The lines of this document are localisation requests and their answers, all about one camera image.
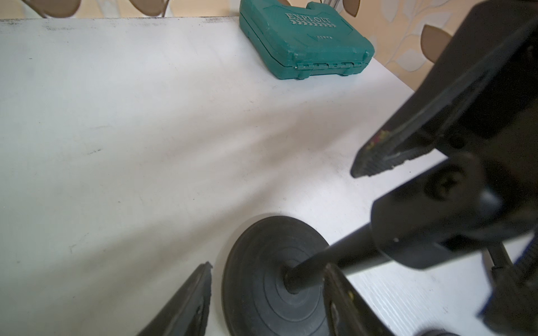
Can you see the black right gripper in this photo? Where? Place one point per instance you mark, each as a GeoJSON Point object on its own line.
{"type": "Point", "coordinates": [491, 102]}

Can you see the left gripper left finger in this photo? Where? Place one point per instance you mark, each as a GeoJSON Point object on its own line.
{"type": "Point", "coordinates": [187, 312]}

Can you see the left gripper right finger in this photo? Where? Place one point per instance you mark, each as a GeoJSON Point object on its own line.
{"type": "Point", "coordinates": [346, 311]}

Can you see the black microphone stand pole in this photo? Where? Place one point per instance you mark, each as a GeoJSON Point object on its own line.
{"type": "Point", "coordinates": [399, 231]}

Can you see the black round stand base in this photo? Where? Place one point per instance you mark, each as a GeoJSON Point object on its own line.
{"type": "Point", "coordinates": [254, 298]}

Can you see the green plastic tool case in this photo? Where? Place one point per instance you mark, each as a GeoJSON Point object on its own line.
{"type": "Point", "coordinates": [296, 43]}

